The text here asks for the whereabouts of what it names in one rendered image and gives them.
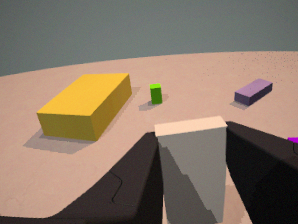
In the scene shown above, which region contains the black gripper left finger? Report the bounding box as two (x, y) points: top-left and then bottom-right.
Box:
(0, 132), (164, 224)

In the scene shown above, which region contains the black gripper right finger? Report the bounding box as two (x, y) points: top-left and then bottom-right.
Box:
(225, 121), (298, 224)

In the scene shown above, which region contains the yellow rectangular block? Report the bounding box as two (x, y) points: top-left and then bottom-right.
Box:
(36, 73), (132, 141)

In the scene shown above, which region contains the small green block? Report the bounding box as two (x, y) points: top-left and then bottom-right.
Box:
(150, 83), (162, 104)

